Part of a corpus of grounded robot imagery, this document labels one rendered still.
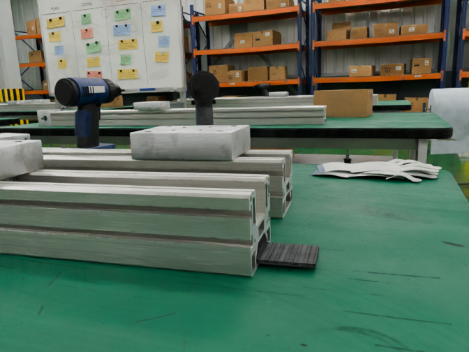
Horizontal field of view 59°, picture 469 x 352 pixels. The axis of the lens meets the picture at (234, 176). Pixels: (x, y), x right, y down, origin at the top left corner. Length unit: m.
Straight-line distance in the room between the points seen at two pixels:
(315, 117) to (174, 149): 1.45
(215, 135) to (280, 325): 0.32
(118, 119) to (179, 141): 1.82
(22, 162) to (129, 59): 3.33
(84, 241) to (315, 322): 0.27
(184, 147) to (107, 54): 3.46
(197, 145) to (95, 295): 0.27
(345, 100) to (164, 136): 1.88
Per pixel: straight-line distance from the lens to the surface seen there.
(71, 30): 4.30
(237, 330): 0.34
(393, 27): 9.99
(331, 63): 10.97
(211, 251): 0.42
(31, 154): 0.62
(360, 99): 2.41
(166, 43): 3.70
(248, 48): 10.34
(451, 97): 3.97
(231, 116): 2.10
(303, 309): 0.37
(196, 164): 0.61
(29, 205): 0.54
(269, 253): 0.46
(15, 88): 9.14
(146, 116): 2.31
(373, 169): 0.86
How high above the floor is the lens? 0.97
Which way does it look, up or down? 12 degrees down
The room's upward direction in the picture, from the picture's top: 2 degrees counter-clockwise
